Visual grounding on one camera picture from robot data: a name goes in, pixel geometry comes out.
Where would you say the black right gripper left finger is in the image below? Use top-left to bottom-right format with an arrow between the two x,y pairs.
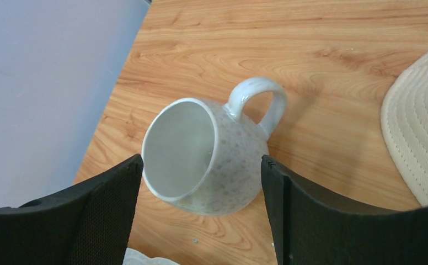
0,154 -> 143,264

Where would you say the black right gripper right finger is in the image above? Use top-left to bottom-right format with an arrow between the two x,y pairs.
261,155 -> 428,264

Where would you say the white tiered dessert stand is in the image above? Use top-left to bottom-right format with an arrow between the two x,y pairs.
122,248 -> 179,265

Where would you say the white ceramic mug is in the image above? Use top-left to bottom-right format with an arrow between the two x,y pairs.
141,77 -> 287,216

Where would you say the beige bucket hat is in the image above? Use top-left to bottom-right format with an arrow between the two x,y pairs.
381,53 -> 428,206

